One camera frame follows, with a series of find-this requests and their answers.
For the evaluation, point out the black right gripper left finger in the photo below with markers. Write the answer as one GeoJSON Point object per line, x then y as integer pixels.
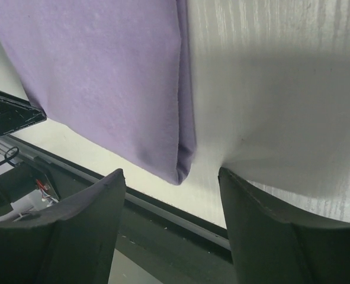
{"type": "Point", "coordinates": [72, 241]}

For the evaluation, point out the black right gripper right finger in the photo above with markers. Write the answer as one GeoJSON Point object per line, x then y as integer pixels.
{"type": "Point", "coordinates": [273, 241]}

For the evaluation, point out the purple t-shirt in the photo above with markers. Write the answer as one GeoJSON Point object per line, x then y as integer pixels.
{"type": "Point", "coordinates": [115, 72]}

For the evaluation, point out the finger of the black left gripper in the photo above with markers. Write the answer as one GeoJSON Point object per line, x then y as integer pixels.
{"type": "Point", "coordinates": [17, 114]}

